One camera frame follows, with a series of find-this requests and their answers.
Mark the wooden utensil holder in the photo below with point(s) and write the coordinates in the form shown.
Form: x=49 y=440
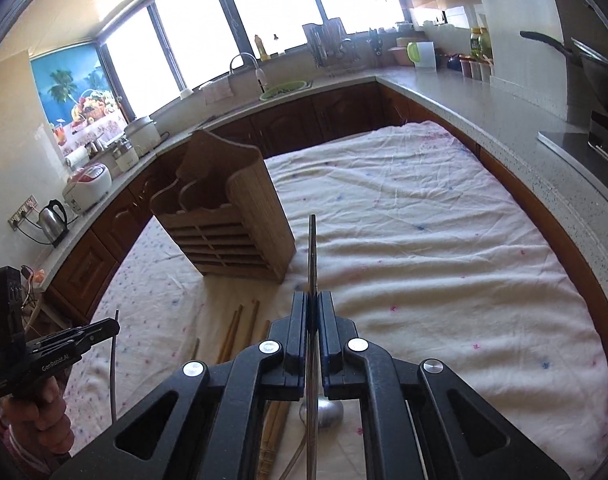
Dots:
x=224 y=213

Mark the paper towel roll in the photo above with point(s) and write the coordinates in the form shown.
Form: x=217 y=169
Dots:
x=77 y=158

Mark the gas stove top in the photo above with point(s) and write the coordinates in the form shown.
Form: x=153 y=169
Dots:
x=587 y=152

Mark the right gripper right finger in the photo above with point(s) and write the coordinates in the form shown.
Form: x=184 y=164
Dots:
x=421 y=421

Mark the pink plastic basin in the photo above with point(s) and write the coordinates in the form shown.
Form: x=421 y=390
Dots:
x=400 y=55

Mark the metal spoon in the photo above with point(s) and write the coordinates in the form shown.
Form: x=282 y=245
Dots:
x=330 y=414

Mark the person's left hand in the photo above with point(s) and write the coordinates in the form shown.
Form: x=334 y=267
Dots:
x=41 y=427

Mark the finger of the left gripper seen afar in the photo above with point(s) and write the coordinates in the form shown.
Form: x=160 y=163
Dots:
x=94 y=333

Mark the metal knife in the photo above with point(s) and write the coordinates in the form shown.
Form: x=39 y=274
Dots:
x=311 y=360

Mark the chrome sink faucet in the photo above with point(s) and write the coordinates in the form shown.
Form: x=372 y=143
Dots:
x=249 y=62

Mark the white floral table cloth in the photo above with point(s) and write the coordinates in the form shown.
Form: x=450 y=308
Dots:
x=423 y=249

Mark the black wok pan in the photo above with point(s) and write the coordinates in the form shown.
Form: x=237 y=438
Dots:
x=594 y=64

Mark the lower wooden base cabinets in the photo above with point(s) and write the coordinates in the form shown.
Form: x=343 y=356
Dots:
x=112 y=225

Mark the cooking oil bottle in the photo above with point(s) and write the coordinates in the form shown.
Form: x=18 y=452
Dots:
x=480 y=43

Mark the white slow cooker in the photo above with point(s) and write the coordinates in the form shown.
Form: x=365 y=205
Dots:
x=143 y=135

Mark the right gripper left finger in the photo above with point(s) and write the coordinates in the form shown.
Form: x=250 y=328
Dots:
x=203 y=422

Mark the thin metal utensil gripper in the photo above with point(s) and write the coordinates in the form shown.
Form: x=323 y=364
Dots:
x=112 y=380

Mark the wall power socket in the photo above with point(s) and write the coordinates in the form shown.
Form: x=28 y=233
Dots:
x=27 y=208

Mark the spice jar set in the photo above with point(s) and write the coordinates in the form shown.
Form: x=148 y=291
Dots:
x=480 y=70

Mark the steel electric kettle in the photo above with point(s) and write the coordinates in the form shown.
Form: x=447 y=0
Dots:
x=53 y=221

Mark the green colander basket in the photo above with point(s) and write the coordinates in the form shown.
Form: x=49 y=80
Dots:
x=283 y=89

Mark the white red rice cooker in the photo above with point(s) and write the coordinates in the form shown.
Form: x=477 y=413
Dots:
x=86 y=187

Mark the tropical fruit poster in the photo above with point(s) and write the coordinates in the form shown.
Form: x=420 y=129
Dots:
x=77 y=98

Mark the pink dish cloth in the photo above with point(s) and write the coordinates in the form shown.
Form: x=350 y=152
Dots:
x=216 y=90

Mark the yellow dish soap bottle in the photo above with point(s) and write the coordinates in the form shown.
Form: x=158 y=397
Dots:
x=261 y=49

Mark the white green pitcher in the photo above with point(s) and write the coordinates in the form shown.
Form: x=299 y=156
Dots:
x=422 y=55

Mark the small white blender appliance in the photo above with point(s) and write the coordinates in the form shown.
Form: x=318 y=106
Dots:
x=125 y=155

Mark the dish drying rack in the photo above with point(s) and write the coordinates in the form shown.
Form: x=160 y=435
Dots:
x=332 y=49

